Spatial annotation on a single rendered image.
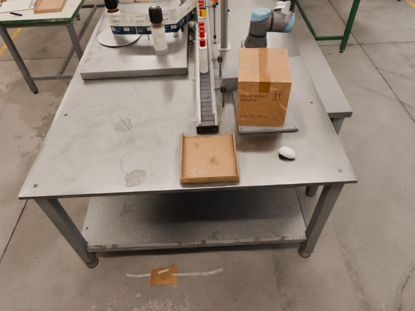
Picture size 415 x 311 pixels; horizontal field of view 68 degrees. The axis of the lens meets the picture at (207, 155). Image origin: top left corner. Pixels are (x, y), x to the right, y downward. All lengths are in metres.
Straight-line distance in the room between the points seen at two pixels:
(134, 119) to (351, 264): 1.60
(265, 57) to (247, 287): 1.33
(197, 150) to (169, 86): 0.58
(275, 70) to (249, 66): 0.12
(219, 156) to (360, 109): 2.07
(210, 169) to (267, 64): 0.57
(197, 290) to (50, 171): 1.08
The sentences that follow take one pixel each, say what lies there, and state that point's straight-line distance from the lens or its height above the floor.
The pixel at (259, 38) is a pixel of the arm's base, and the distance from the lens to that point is 2.12.
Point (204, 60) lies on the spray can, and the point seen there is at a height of 0.97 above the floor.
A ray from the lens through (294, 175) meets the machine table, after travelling 1.45.
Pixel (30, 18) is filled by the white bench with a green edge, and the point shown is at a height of 0.80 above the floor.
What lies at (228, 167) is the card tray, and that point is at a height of 0.83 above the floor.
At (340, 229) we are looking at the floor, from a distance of 2.35.
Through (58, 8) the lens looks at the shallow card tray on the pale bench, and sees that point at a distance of 3.32.
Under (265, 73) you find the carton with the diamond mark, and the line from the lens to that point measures 1.51.
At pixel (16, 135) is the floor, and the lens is 3.38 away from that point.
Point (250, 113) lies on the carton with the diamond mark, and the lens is 1.56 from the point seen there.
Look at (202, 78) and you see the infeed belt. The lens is 1.91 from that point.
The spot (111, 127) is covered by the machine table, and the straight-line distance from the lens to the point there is 1.74.
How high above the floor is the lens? 1.93
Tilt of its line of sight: 48 degrees down
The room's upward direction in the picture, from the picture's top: 3 degrees counter-clockwise
